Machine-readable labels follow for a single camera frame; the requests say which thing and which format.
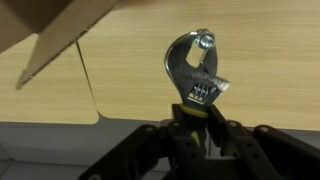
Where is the brown cardboard shipping box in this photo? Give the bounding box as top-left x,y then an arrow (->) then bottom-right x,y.
0,0 -> 120,90

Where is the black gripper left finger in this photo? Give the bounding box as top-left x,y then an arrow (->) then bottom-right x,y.
77,103 -> 206,180

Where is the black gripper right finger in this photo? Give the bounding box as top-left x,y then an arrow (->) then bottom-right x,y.
205,104 -> 320,180

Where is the adjustable spanner yellow black handle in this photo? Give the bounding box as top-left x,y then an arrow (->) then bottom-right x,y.
163,28 -> 232,158

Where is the long grey bench sofa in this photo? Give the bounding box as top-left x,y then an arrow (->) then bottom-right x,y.
0,120 -> 320,180

